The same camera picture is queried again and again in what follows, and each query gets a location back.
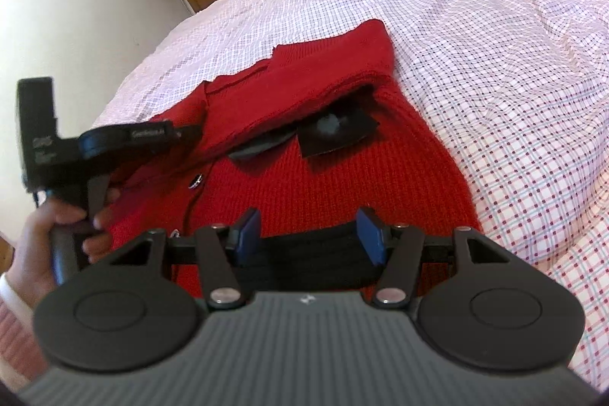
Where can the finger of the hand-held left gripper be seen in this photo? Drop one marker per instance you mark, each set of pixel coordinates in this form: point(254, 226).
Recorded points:
point(166, 135)

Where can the person's left hand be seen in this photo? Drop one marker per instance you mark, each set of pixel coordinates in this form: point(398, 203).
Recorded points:
point(33, 239)

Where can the checkered bed sheet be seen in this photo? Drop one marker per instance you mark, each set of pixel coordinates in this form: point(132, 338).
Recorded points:
point(476, 54)

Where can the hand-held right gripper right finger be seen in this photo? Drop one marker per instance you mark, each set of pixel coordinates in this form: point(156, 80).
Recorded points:
point(370, 239)

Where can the person's left forearm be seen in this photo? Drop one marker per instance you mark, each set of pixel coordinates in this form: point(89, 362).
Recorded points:
point(19, 330)

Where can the black clothing label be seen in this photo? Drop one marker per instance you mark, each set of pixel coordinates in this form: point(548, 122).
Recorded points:
point(340, 132)

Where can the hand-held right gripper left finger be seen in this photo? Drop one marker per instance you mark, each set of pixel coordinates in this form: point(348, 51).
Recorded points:
point(248, 237)

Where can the red knitted sweater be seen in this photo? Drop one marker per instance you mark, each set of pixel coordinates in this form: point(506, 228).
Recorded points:
point(309, 196)

